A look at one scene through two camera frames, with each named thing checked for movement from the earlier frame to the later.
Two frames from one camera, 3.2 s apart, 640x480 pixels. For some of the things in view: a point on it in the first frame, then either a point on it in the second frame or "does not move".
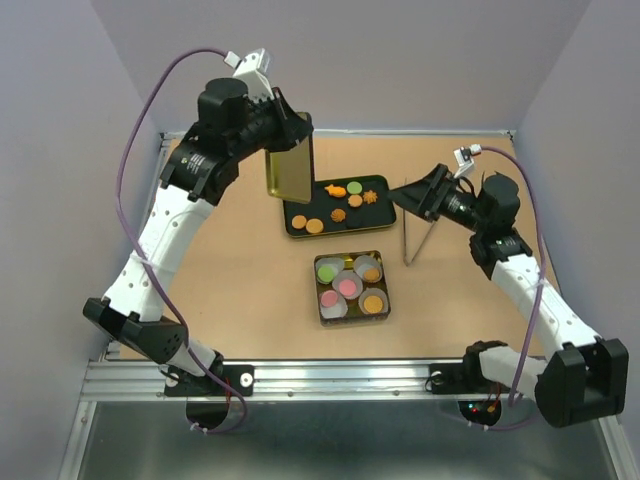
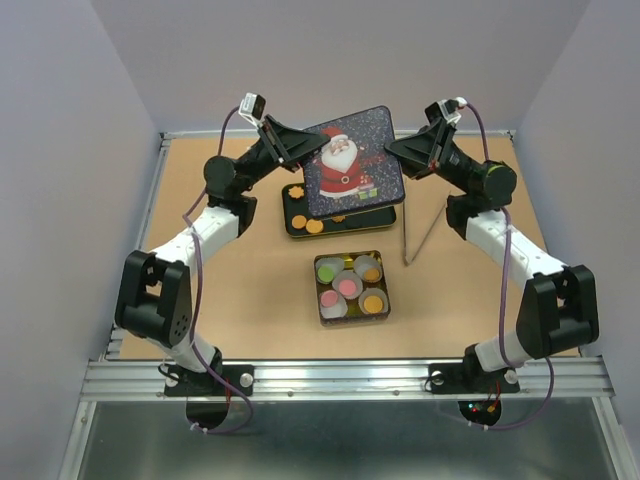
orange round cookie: (373, 304) does not move
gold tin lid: (289, 172) -> (353, 171)
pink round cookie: (347, 287) does not move
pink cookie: (329, 298) does not move
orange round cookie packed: (371, 274) does not move
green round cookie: (326, 273) does not move
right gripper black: (417, 197) -> (425, 152)
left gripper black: (292, 127) -> (287, 146)
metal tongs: (408, 260) does not move
